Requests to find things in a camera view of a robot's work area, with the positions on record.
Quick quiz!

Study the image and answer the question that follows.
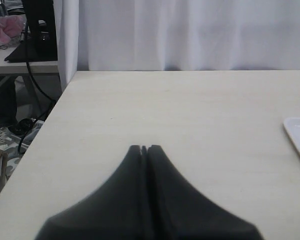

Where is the pink fluffy cloth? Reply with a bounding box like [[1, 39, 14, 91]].
[[0, 15, 25, 48]]

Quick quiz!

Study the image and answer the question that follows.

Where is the black monitor stand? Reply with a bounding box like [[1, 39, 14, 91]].
[[4, 0, 58, 63]]

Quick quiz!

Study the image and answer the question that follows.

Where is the white backdrop curtain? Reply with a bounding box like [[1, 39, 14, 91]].
[[54, 0, 300, 89]]

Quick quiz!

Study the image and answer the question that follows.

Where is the white sneaker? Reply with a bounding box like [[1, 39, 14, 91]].
[[0, 127, 12, 150]]

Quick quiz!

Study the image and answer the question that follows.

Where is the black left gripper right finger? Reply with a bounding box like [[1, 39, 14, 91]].
[[146, 145, 263, 240]]

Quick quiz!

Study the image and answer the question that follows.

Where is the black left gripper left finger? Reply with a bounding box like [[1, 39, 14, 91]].
[[36, 145, 148, 240]]

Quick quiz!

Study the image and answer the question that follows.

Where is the black power cable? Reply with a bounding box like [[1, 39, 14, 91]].
[[7, 19, 57, 155]]

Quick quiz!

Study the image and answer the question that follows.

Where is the white side table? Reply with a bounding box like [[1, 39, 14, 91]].
[[0, 44, 63, 113]]

